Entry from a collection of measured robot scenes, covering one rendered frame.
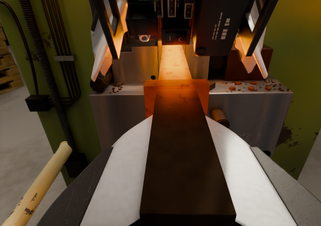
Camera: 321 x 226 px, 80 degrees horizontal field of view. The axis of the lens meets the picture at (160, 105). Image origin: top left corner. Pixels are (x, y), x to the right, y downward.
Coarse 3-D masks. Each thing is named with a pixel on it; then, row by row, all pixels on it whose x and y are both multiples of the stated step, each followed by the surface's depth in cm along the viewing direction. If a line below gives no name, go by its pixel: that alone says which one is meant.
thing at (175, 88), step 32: (160, 64) 20; (160, 96) 12; (192, 96) 12; (160, 128) 9; (192, 128) 9; (160, 160) 7; (192, 160) 7; (160, 192) 6; (192, 192) 6; (224, 192) 6; (160, 224) 6; (192, 224) 6; (224, 224) 6
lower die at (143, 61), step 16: (128, 48) 41; (144, 48) 38; (160, 48) 38; (192, 48) 38; (128, 64) 40; (144, 64) 39; (192, 64) 39; (208, 64) 39; (128, 80) 41; (144, 80) 41
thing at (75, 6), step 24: (72, 0) 47; (24, 24) 50; (48, 24) 50; (72, 24) 50; (24, 48) 53; (48, 48) 53; (72, 48) 52; (24, 72) 56; (72, 72) 56; (72, 96) 60; (48, 120) 65; (72, 120) 64; (96, 144) 69
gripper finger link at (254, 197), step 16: (224, 128) 10; (224, 144) 9; (240, 144) 9; (224, 160) 8; (240, 160) 8; (256, 160) 8; (240, 176) 7; (256, 176) 7; (240, 192) 7; (256, 192) 7; (272, 192) 7; (240, 208) 6; (256, 208) 6; (272, 208) 6; (240, 224) 6; (256, 224) 6; (272, 224) 6; (288, 224) 6
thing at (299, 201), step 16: (272, 160) 8; (272, 176) 7; (288, 176) 7; (288, 192) 7; (304, 192) 7; (288, 208) 6; (304, 208) 6; (320, 208) 6; (304, 224) 6; (320, 224) 6
